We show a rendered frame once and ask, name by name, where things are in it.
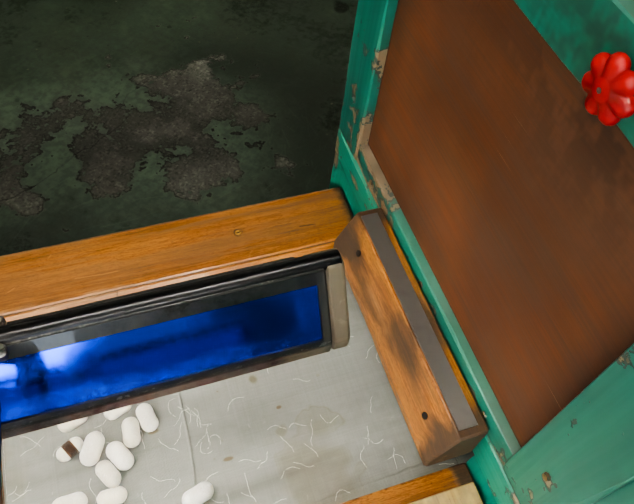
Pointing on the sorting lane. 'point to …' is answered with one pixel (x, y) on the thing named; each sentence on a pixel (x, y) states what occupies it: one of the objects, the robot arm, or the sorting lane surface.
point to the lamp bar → (169, 339)
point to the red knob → (611, 87)
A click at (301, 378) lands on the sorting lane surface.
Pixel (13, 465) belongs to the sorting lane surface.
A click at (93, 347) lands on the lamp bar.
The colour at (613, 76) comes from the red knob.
